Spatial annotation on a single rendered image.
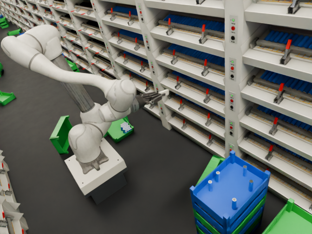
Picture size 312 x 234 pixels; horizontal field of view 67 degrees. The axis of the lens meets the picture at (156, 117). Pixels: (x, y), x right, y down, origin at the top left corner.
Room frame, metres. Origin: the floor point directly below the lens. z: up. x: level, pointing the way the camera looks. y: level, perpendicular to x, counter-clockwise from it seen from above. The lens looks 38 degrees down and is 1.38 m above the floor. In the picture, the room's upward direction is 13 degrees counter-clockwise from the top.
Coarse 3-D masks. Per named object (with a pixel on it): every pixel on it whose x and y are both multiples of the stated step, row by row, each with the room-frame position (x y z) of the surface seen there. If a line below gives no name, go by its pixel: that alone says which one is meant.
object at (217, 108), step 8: (168, 72) 1.57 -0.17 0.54; (160, 80) 1.55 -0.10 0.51; (168, 80) 1.52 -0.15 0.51; (168, 88) 1.47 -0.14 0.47; (184, 88) 1.36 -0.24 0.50; (184, 96) 1.32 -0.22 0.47; (192, 96) 1.26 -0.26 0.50; (200, 96) 1.23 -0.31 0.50; (200, 104) 1.20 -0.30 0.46; (208, 104) 1.14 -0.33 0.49; (216, 104) 1.11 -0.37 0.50; (216, 112) 1.08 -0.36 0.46; (224, 112) 1.02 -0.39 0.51
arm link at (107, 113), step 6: (108, 102) 1.01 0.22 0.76; (102, 108) 0.99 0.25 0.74; (108, 108) 0.98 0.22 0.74; (102, 114) 0.97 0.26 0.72; (108, 114) 0.96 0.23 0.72; (114, 114) 0.96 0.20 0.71; (120, 114) 0.96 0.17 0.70; (126, 114) 1.00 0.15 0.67; (108, 120) 0.96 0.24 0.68; (114, 120) 0.97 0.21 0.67
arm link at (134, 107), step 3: (135, 99) 1.07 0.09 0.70; (135, 102) 1.05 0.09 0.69; (132, 105) 1.04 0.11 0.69; (135, 105) 1.04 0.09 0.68; (138, 105) 1.05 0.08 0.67; (132, 108) 1.03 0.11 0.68; (135, 108) 1.04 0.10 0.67; (138, 108) 1.05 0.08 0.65; (132, 111) 1.03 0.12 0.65; (135, 111) 1.05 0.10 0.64
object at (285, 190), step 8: (248, 160) 0.94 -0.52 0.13; (256, 160) 0.91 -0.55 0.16; (264, 168) 0.85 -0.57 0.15; (272, 168) 0.83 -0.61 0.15; (272, 176) 0.79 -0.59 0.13; (280, 176) 0.76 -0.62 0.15; (272, 184) 0.75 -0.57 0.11; (280, 184) 0.73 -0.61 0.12; (288, 184) 0.72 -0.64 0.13; (296, 184) 0.69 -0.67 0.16; (280, 192) 0.69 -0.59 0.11; (288, 192) 0.68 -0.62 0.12; (296, 192) 0.66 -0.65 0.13; (304, 192) 0.64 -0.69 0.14; (296, 200) 0.63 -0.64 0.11; (304, 200) 0.61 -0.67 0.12; (304, 208) 0.58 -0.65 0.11
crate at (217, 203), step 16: (224, 160) 0.73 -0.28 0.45; (240, 160) 0.72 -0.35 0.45; (208, 176) 0.67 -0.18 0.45; (224, 176) 0.68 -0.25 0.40; (240, 176) 0.66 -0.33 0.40; (256, 176) 0.64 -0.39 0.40; (192, 192) 0.59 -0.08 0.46; (208, 192) 0.61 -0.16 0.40; (224, 192) 0.60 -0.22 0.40; (240, 192) 0.58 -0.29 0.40; (256, 192) 0.54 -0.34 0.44; (208, 208) 0.52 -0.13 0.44; (224, 208) 0.52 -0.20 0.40; (240, 208) 0.48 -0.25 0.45; (224, 224) 0.45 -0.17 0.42
